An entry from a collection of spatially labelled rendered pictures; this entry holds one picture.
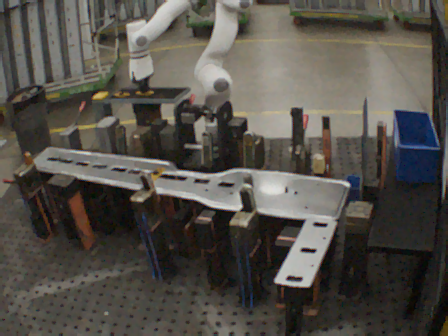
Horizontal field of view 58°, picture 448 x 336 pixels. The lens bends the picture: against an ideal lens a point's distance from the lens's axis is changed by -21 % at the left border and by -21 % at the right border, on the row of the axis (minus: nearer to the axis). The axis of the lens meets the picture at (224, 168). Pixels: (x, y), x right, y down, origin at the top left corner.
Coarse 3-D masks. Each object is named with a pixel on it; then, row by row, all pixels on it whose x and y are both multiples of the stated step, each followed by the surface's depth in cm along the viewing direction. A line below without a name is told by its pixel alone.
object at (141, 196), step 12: (144, 192) 154; (156, 192) 157; (132, 204) 153; (144, 204) 151; (156, 204) 158; (144, 216) 153; (156, 216) 158; (144, 228) 157; (156, 228) 160; (144, 240) 161; (156, 240) 160; (156, 252) 162; (168, 252) 168; (156, 264) 164; (168, 264) 168; (156, 276) 167; (168, 276) 168
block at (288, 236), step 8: (288, 232) 139; (296, 232) 138; (280, 240) 136; (288, 240) 136; (280, 248) 135; (288, 248) 134; (280, 256) 136; (280, 264) 138; (280, 288) 144; (280, 296) 146; (280, 304) 148
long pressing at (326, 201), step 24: (48, 168) 188; (72, 168) 185; (96, 168) 182; (144, 168) 177; (168, 168) 175; (240, 168) 169; (168, 192) 162; (192, 192) 160; (216, 192) 158; (264, 192) 155; (288, 192) 153; (312, 192) 151; (336, 192) 149; (288, 216) 143; (312, 216) 141; (336, 216) 139
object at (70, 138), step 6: (66, 132) 204; (72, 132) 204; (78, 132) 209; (66, 138) 203; (72, 138) 205; (78, 138) 209; (66, 144) 205; (72, 144) 206; (78, 144) 210; (78, 150) 211
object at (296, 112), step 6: (294, 108) 156; (300, 108) 155; (294, 114) 153; (300, 114) 155; (294, 120) 158; (300, 120) 156; (294, 126) 158; (300, 126) 157; (294, 132) 159; (300, 132) 158; (294, 138) 160; (300, 138) 158; (294, 144) 160; (300, 144) 159; (294, 150) 161; (300, 150) 160; (294, 156) 162
